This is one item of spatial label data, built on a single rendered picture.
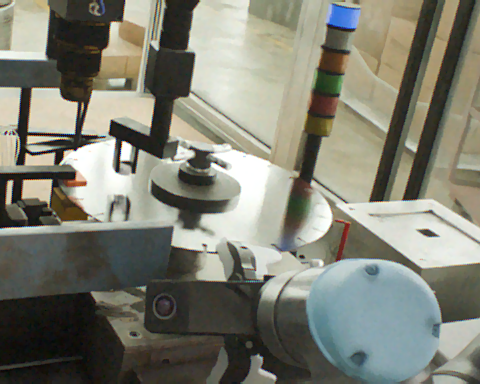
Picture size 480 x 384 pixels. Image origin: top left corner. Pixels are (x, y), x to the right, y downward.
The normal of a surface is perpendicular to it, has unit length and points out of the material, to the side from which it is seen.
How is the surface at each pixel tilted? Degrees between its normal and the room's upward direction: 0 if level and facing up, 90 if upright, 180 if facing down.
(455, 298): 90
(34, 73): 90
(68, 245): 90
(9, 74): 90
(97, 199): 0
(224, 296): 61
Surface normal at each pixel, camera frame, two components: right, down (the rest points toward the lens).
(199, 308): -0.36, -0.21
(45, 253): 0.41, 0.40
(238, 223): 0.15, -0.92
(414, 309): 0.18, -0.16
